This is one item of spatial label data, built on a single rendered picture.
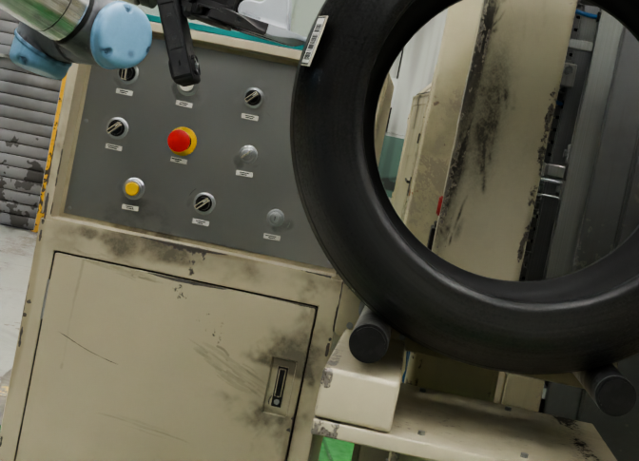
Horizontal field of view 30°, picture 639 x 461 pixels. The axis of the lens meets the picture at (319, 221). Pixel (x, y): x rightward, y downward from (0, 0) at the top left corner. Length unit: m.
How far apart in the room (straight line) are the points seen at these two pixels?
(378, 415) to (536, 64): 0.60
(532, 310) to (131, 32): 0.55
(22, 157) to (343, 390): 9.19
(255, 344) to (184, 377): 0.14
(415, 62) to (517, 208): 8.84
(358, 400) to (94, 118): 0.98
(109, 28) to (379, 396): 0.51
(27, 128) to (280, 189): 8.42
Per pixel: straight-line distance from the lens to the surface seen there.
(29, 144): 10.47
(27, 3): 1.34
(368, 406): 1.36
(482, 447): 1.41
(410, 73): 10.51
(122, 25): 1.37
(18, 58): 1.50
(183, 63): 1.47
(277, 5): 1.47
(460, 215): 1.71
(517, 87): 1.71
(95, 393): 2.15
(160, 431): 2.14
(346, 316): 1.69
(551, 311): 1.35
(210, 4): 1.47
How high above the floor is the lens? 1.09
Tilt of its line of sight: 3 degrees down
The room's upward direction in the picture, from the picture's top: 11 degrees clockwise
